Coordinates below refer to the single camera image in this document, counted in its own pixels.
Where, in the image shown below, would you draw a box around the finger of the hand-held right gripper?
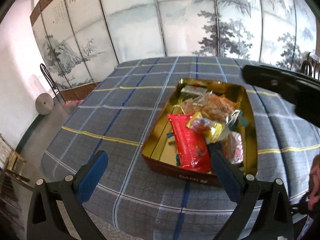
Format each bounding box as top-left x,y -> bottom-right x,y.
241,64 -> 320,105
296,104 -> 320,140

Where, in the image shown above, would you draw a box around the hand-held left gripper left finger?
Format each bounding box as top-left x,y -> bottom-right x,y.
27,151 -> 109,240

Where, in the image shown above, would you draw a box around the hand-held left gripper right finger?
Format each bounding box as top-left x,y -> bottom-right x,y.
211,150 -> 294,240

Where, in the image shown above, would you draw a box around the pink patterned pastry packet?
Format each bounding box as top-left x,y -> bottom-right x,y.
220,131 -> 244,165

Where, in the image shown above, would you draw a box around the red snack packet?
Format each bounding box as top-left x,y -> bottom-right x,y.
167,113 -> 213,173

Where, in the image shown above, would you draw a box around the yellow-edged pastry packet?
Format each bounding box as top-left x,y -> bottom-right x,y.
185,112 -> 229,143

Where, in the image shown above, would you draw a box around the teal snack packet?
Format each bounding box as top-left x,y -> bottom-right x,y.
235,109 -> 248,131

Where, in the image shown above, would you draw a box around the clear bag of orange snacks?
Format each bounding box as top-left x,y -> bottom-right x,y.
180,97 -> 208,117
197,91 -> 242,130

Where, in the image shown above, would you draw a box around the red tin box gold inside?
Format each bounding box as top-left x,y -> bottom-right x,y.
141,77 -> 258,188

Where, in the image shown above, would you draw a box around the dark carved wooden chair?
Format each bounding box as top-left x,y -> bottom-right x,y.
300,52 -> 320,81

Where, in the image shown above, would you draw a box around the person's clothing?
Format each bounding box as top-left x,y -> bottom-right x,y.
292,154 -> 320,240

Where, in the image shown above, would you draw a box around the plaid grey-blue tablecloth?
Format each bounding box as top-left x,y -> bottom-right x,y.
41,56 -> 320,233

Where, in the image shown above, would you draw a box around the light wooden chair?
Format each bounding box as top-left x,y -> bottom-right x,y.
0,133 -> 31,189

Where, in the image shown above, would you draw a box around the round stone disc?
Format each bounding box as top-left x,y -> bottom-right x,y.
35,93 -> 54,115

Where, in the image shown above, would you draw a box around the thin metal chair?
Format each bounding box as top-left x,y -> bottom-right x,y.
40,64 -> 63,103

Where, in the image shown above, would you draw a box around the ink landscape folding screen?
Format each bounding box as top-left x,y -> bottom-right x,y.
30,0 -> 320,101

